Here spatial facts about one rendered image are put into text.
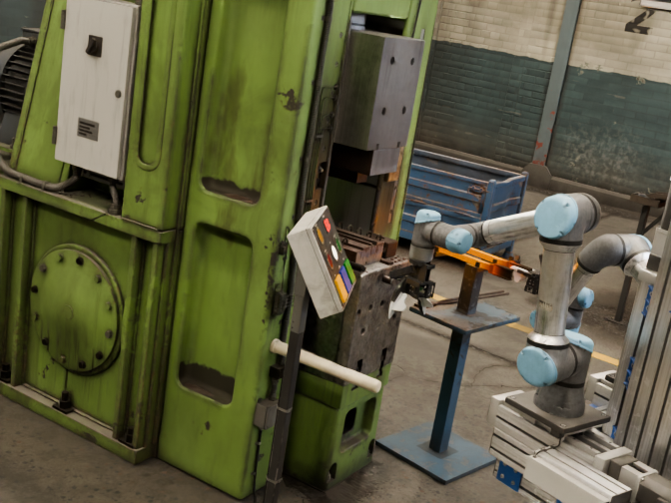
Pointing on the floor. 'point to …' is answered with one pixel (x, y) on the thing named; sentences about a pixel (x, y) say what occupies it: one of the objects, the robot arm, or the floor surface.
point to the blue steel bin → (461, 194)
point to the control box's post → (287, 395)
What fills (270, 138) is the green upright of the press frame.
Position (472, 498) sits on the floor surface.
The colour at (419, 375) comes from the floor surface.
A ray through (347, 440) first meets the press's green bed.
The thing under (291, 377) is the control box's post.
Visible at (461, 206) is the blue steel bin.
